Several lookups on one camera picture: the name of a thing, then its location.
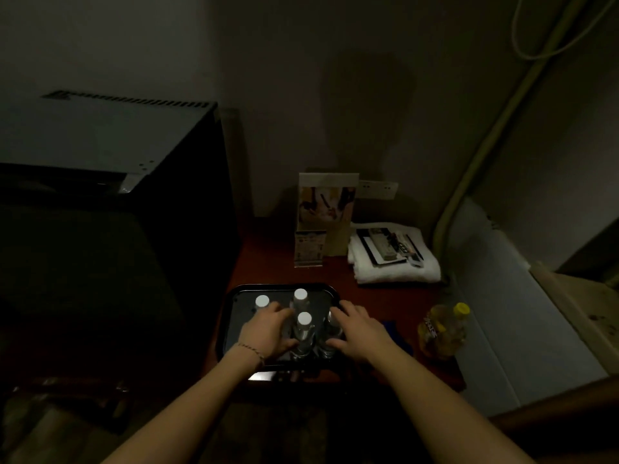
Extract person's left hand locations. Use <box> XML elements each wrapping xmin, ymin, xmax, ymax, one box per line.
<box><xmin>235</xmin><ymin>300</ymin><xmax>300</xmax><ymax>365</ymax></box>

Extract person's left forearm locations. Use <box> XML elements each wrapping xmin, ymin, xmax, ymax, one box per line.
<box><xmin>101</xmin><ymin>347</ymin><xmax>264</xmax><ymax>464</ymax></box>

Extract small grey remote control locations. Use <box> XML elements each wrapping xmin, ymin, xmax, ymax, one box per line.
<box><xmin>401</xmin><ymin>232</ymin><xmax>426</xmax><ymax>269</ymax></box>

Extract white double wall socket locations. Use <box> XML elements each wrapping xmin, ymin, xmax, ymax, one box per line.
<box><xmin>357</xmin><ymin>180</ymin><xmax>399</xmax><ymax>202</ymax></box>

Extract white wall panel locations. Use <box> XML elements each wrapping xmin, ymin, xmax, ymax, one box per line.
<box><xmin>444</xmin><ymin>197</ymin><xmax>609</xmax><ymax>417</ymax></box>

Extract black serving tray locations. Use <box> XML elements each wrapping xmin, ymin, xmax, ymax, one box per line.
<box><xmin>215</xmin><ymin>283</ymin><xmax>342</xmax><ymax>372</ymax></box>

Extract green wall pipe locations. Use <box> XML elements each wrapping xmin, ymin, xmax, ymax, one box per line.
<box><xmin>431</xmin><ymin>0</ymin><xmax>591</xmax><ymax>259</ymax></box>

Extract remote controls on black folder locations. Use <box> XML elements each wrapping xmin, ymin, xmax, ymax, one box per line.
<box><xmin>357</xmin><ymin>228</ymin><xmax>407</xmax><ymax>266</ymax></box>

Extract yellow capped liquid bottle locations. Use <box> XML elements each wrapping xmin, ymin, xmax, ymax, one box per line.
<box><xmin>417</xmin><ymin>302</ymin><xmax>471</xmax><ymax>361</ymax></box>

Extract printed brochure stand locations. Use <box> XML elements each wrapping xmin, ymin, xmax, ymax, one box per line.
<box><xmin>293</xmin><ymin>172</ymin><xmax>360</xmax><ymax>269</ymax></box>

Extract pale hanging cable loop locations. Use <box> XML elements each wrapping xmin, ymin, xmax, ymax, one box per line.
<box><xmin>511</xmin><ymin>0</ymin><xmax>619</xmax><ymax>62</ymax></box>

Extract person's right forearm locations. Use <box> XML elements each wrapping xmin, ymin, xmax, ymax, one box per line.
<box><xmin>372</xmin><ymin>347</ymin><xmax>535</xmax><ymax>464</ymax></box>

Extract person's right hand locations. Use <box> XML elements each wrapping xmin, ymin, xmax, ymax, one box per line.
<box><xmin>326</xmin><ymin>299</ymin><xmax>398</xmax><ymax>367</ymax></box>

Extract blue cloth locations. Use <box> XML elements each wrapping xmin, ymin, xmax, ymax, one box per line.
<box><xmin>382</xmin><ymin>321</ymin><xmax>415</xmax><ymax>357</ymax></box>

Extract black mini fridge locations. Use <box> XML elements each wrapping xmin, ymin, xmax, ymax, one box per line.
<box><xmin>0</xmin><ymin>89</ymin><xmax>242</xmax><ymax>382</ymax></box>

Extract white folded towel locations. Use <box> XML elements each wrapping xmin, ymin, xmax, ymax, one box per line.
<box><xmin>346</xmin><ymin>222</ymin><xmax>442</xmax><ymax>285</ymax></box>

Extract braided wrist bracelet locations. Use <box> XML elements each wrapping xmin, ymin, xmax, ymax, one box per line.
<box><xmin>235</xmin><ymin>342</ymin><xmax>266</xmax><ymax>365</ymax></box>

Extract red wooden side cabinet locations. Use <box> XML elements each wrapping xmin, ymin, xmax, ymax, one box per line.
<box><xmin>202</xmin><ymin>217</ymin><xmax>467</xmax><ymax>392</ymax></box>

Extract wooden window sill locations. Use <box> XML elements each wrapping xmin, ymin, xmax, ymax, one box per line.
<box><xmin>529</xmin><ymin>263</ymin><xmax>619</xmax><ymax>376</ymax></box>

